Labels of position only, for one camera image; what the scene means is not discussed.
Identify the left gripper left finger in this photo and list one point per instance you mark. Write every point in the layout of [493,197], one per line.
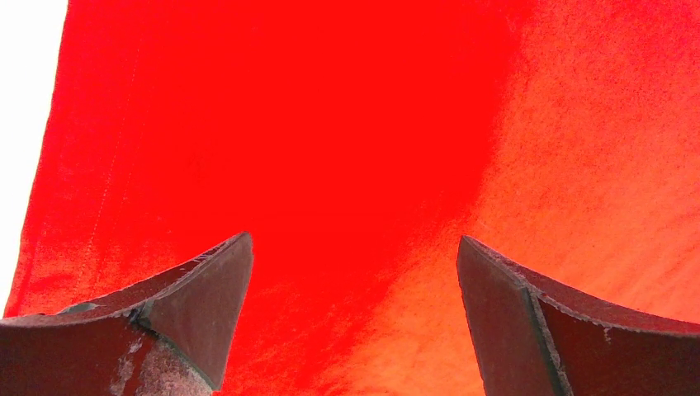
[169,334]

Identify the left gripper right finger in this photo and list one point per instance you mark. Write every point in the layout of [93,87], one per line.
[536,336]

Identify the red t shirt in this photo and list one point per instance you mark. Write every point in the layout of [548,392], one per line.
[356,141]

